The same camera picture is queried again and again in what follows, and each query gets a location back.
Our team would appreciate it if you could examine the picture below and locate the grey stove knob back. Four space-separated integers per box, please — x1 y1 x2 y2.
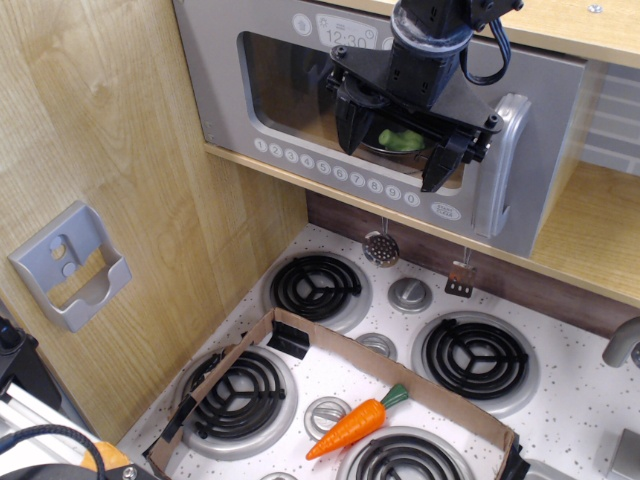
387 277 433 313

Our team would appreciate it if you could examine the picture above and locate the back left stove burner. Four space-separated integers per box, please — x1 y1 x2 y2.
261 252 373 334

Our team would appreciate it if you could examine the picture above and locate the front right stove burner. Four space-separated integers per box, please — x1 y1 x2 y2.
335 426 475 480

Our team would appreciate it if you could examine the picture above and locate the hanging toy spatula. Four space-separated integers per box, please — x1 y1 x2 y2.
445 247 476 298

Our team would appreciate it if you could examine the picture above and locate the stove burner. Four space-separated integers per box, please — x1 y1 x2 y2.
335 426 475 480
410 311 541 418
261 252 373 334
182 346 298 461

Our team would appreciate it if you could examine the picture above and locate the black braided cable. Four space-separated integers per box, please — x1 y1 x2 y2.
0 424 107 480

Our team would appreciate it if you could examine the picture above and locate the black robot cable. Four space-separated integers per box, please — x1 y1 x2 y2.
458 19 512 86

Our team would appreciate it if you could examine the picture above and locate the hanging toy strainer spoon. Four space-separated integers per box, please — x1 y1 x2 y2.
362 217 400 268

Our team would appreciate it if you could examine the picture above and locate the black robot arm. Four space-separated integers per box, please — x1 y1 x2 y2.
327 0 524 192

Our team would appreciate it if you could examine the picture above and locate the grey wall phone holder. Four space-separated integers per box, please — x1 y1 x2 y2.
8 201 132 333

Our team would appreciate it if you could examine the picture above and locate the back right stove burner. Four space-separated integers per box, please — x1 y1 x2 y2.
410 311 541 418

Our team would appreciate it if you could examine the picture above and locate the grey stove knob front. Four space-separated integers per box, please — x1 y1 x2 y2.
303 396 351 440

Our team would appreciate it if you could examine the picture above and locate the front left stove burner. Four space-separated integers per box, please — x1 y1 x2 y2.
182 346 298 461

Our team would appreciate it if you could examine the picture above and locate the orange toy carrot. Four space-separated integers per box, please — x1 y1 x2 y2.
305 384 409 461

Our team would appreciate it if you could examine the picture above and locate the green toy vegetable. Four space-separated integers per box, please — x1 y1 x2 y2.
378 129 426 152

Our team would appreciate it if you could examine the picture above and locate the grey toy microwave door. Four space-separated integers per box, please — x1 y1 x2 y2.
174 1 587 256

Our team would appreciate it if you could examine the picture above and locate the stainless steel pot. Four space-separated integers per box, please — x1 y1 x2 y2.
361 116 435 159

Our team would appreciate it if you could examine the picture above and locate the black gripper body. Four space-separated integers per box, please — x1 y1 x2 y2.
327 41 504 163

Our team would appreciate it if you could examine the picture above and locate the grey stove knob middle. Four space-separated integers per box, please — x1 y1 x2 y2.
356 333 397 361

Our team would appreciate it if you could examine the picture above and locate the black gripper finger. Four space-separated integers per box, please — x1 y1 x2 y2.
335 82 388 155
421 133 472 193

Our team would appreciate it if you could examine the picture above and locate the grey toy faucet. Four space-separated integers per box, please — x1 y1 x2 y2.
602 317 640 368

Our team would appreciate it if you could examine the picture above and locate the black device at left edge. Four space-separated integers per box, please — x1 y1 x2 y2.
1 317 62 410

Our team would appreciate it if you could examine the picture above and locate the orange cloth piece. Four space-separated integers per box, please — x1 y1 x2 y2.
80 441 131 472

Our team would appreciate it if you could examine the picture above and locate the grey stove knob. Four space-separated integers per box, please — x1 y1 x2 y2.
303 396 351 440
356 333 397 361
387 277 433 313

